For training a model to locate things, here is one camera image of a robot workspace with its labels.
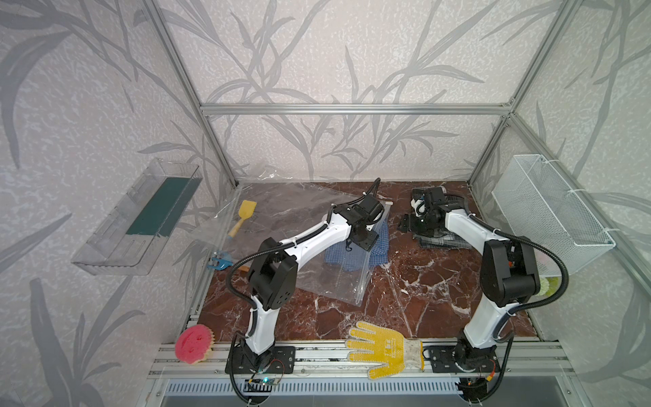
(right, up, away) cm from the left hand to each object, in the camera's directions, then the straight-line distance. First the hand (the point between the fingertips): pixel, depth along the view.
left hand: (364, 238), depth 89 cm
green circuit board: (-30, -38, -18) cm, 52 cm away
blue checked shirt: (-5, -7, +5) cm, 10 cm away
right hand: (+17, +4, +8) cm, 19 cm away
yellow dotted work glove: (+5, -31, -12) cm, 34 cm away
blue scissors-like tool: (-53, -10, +5) cm, 54 cm away
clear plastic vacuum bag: (-39, +9, +22) cm, 45 cm away
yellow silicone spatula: (-50, +9, +20) cm, 54 cm away
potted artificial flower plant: (+52, -11, -16) cm, 56 cm away
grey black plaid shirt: (+33, -1, +10) cm, 34 cm away
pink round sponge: (-52, -29, -14) cm, 61 cm away
